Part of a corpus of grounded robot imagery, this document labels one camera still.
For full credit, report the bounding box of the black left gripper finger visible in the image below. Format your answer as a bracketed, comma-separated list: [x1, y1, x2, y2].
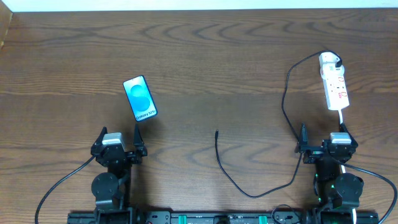
[93, 126, 108, 146]
[133, 123, 145, 150]

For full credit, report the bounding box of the black USB charging cable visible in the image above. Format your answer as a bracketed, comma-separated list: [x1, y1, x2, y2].
[215, 49, 343, 199]

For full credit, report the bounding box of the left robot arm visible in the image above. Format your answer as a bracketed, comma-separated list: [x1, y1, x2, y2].
[91, 125, 147, 224]

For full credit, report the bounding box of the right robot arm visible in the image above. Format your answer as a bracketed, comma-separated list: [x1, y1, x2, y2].
[295, 123, 364, 224]

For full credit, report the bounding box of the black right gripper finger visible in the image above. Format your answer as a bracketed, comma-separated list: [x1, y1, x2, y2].
[339, 123, 354, 140]
[298, 123, 308, 147]

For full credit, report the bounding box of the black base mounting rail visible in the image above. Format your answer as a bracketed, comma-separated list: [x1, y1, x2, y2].
[67, 210, 380, 224]

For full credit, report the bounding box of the white power strip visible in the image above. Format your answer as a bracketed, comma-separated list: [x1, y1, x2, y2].
[320, 63, 349, 111]

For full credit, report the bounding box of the blue Galaxy smartphone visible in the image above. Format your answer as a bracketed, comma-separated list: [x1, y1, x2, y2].
[123, 75, 158, 122]

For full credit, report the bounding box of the white charger plug adapter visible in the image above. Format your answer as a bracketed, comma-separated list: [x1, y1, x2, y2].
[318, 51, 343, 71]

